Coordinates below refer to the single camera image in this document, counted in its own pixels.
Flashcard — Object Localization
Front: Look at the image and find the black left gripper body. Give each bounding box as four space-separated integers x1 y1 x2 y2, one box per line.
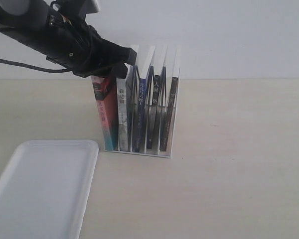
0 4 109 78

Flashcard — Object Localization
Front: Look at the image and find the black spine thin book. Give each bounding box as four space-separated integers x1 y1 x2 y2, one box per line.
146 44 168 151

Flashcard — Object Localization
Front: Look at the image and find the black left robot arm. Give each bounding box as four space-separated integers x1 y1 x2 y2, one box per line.
0 0 137 78

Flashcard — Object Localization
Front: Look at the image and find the blue moon cover book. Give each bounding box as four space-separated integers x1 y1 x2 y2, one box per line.
133 46 155 153

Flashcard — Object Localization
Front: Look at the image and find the pink red spine book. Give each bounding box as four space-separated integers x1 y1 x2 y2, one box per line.
91 76 118 151

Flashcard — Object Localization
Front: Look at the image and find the grey white cat book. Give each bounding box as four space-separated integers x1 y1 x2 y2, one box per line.
117 64 137 152

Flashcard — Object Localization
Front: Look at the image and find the dark brown gold book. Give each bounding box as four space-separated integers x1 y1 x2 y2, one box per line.
159 46 181 153

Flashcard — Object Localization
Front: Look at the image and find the white plastic tray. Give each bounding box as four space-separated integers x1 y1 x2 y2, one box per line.
0 139 99 239

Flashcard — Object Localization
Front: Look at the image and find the white wire book rack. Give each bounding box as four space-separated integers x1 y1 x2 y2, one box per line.
112 67 178 158

